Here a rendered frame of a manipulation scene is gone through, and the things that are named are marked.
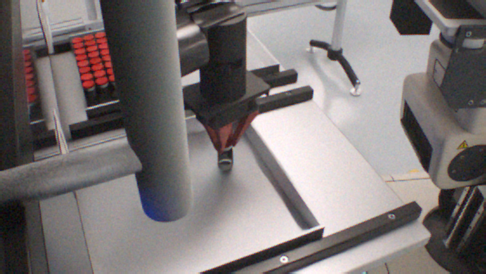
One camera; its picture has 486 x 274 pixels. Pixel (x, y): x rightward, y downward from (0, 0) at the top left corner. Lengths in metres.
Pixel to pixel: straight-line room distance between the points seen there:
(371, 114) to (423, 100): 1.25
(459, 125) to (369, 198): 0.35
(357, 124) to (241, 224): 1.62
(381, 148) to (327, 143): 1.37
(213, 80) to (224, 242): 0.20
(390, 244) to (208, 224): 0.23
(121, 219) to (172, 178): 0.42
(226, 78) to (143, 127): 0.36
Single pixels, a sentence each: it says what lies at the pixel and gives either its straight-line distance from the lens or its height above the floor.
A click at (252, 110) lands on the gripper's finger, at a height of 1.00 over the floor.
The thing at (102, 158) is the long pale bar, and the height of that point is 1.23.
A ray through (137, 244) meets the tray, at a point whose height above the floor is 0.88.
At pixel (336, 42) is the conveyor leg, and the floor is 0.19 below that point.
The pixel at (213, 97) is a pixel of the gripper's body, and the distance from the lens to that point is 0.55.
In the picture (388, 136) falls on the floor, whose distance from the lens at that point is 2.15.
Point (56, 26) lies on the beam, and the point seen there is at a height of 0.55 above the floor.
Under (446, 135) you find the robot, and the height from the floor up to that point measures 0.80.
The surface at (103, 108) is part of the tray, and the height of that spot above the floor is 0.91.
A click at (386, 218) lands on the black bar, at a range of 0.60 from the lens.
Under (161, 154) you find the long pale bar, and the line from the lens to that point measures 0.19.
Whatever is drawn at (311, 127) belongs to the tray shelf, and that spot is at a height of 0.88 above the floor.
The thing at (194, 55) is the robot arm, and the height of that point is 1.10.
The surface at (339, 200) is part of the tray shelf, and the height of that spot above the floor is 0.88.
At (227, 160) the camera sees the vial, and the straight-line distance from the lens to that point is 0.64.
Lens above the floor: 1.35
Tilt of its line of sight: 42 degrees down
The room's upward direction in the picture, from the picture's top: straight up
